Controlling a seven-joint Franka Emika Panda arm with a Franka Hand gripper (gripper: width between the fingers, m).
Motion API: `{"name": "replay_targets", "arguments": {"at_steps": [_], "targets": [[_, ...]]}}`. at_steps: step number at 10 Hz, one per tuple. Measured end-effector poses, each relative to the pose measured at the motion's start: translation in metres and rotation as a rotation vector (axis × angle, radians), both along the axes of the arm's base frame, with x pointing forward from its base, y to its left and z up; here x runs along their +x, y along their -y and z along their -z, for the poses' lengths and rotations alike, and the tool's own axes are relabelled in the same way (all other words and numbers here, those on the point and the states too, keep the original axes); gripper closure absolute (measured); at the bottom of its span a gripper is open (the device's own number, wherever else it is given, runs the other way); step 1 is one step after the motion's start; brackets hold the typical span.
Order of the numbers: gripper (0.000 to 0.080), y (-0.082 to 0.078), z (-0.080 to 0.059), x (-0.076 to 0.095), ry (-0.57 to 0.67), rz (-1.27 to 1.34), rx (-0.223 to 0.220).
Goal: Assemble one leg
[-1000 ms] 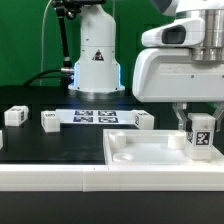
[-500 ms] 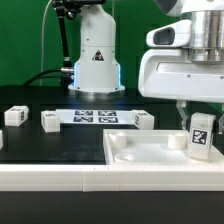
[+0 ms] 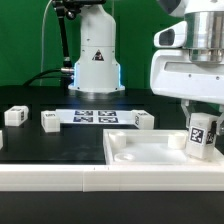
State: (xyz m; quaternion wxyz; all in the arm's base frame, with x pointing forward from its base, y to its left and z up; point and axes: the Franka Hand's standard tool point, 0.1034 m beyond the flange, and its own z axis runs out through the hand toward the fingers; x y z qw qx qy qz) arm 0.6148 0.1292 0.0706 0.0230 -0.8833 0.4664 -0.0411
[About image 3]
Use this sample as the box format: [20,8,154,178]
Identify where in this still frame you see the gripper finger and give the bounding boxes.
[181,99,193,127]
[216,105,224,135]

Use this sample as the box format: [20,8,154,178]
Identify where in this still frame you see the white marker sheet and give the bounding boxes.
[56,109,134,125]

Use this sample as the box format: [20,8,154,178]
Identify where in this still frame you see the white cable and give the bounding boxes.
[39,0,54,87]

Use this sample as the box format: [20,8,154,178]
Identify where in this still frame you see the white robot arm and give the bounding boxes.
[70,0,224,135]

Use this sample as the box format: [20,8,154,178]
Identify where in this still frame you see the white U-shaped fence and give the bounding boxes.
[0,165,224,192]

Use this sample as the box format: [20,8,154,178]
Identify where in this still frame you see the white square table top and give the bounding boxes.
[103,129,224,166]

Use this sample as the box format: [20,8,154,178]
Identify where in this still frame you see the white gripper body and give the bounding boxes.
[150,50,224,105]

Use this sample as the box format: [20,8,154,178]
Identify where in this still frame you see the black cable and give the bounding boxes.
[22,68,74,88]

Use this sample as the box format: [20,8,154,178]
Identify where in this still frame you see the white part left edge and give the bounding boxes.
[0,130,3,150]

